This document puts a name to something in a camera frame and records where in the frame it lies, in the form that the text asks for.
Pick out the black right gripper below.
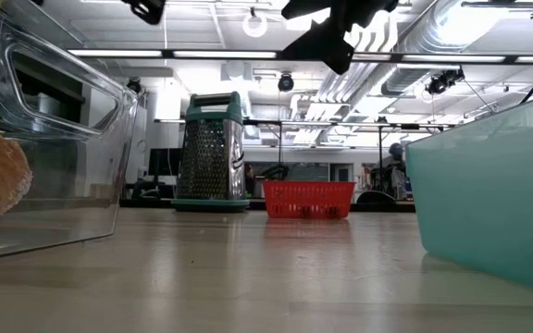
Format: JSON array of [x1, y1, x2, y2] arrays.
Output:
[[279, 0, 401, 76]]

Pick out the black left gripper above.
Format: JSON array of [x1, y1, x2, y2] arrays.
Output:
[[120, 0, 167, 26]]

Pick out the overhead light bar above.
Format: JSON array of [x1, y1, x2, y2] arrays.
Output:
[[67, 47, 533, 66]]

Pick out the black computer monitor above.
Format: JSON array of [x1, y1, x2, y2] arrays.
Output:
[[148, 147, 179, 178]]

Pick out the teal metal box grater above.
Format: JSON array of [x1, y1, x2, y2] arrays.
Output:
[[169, 91, 251, 214]]

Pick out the person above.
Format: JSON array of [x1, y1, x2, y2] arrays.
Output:
[[371, 142, 407, 201], [244, 161, 257, 198]]

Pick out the red plastic mesh basket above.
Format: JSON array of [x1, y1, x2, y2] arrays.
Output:
[[261, 179, 356, 220]]

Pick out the clear plastic container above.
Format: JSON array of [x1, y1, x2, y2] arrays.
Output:
[[0, 0, 139, 264]]

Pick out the green translucent plastic container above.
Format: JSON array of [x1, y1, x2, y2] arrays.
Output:
[[403, 90, 533, 298]]

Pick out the white ring lamp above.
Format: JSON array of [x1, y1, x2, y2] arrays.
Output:
[[242, 11, 269, 39]]

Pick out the silver ventilation duct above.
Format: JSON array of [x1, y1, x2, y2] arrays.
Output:
[[379, 0, 494, 96]]

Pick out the black background rig frame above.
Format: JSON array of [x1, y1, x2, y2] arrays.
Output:
[[237, 117, 457, 191]]

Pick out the black ceiling camera cluster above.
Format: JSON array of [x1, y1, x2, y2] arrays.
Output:
[[426, 68, 465, 96]]

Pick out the black aluminium table frame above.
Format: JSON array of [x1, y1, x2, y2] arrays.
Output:
[[118, 197, 416, 214]]

